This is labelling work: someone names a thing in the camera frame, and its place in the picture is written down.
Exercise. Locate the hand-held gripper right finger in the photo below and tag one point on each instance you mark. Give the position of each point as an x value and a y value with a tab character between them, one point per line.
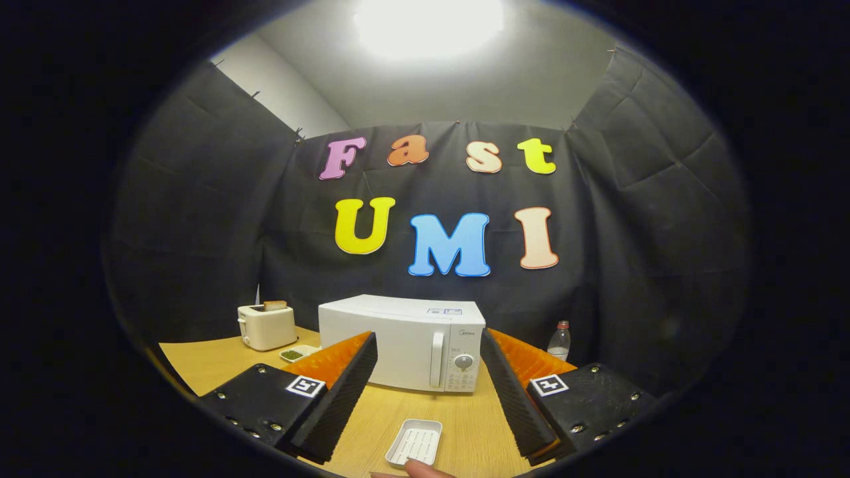
511	398

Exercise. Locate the black backdrop cloth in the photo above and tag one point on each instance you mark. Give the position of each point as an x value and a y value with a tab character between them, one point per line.
597	232

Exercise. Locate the white bread toaster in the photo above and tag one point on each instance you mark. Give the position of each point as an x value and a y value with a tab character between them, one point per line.
269	330

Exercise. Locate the clear bottle with red cap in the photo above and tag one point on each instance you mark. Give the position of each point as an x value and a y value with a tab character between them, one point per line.
558	344

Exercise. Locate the toast slice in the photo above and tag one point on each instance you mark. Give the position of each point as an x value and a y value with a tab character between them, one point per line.
275	305

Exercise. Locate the small white ribbed tray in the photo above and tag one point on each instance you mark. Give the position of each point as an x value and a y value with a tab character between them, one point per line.
415	443

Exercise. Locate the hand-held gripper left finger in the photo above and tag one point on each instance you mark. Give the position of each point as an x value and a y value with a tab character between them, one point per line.
342	398

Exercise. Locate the white divided bean dish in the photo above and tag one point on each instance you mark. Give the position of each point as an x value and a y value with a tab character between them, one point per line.
293	354

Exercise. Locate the white toaster oven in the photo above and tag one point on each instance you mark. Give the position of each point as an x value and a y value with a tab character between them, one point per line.
405	338

